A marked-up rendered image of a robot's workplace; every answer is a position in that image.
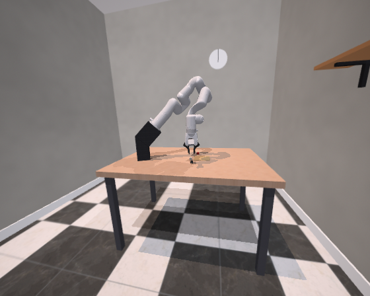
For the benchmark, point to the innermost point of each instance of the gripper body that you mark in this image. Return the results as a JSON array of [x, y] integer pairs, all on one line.
[[193, 136]]

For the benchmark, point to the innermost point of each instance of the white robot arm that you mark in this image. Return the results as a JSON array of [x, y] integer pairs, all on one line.
[[183, 96]]

